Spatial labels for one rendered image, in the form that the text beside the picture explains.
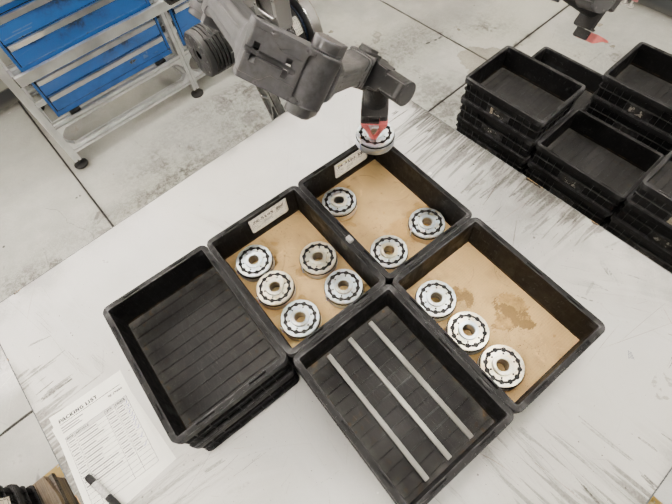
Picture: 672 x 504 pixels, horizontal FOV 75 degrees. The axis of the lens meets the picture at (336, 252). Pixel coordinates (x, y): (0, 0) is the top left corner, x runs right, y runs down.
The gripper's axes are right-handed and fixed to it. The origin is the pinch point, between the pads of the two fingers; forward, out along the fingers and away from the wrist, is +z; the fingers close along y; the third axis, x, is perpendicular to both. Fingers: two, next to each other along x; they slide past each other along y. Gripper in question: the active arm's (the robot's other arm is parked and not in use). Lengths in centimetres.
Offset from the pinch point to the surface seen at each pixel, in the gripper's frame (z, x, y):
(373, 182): 21.8, -0.5, 0.3
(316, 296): 23.3, 13.4, -38.3
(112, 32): 45, 135, 112
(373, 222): 22.3, -1.0, -14.3
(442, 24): 98, -43, 205
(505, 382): 20, -33, -59
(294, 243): 23.0, 21.4, -22.1
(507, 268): 19, -36, -29
